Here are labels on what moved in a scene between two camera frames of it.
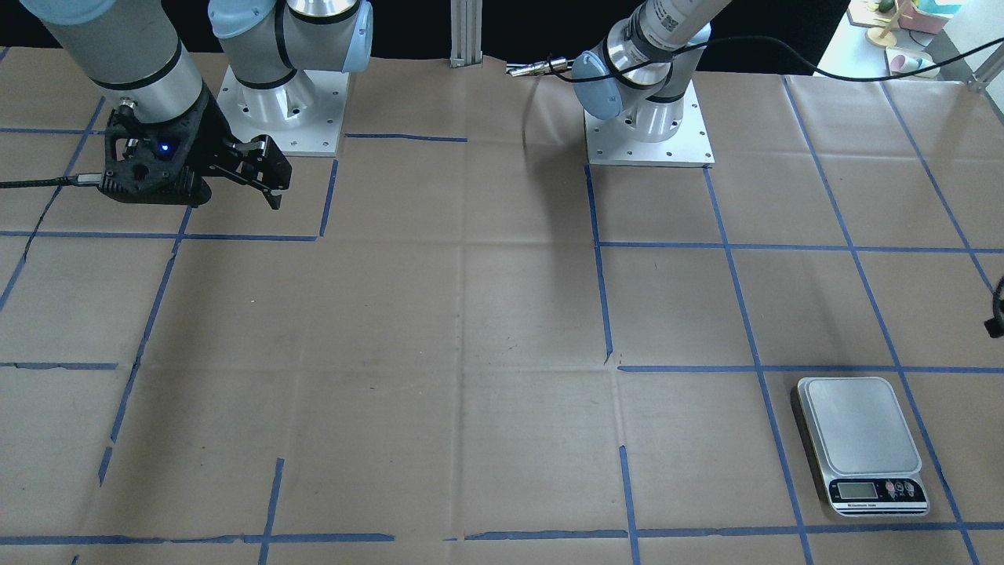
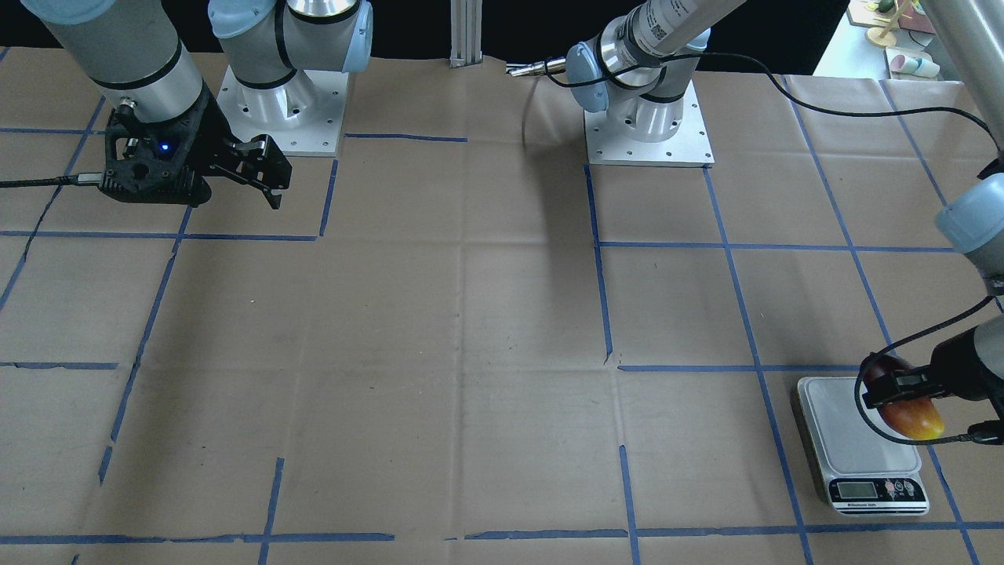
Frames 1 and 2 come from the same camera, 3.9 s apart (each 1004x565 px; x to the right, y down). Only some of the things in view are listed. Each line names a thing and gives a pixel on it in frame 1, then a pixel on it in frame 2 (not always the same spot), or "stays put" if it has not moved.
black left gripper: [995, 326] to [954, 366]
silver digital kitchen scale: [866, 453] stays put
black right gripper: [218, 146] stays put
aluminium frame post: [466, 34] stays put
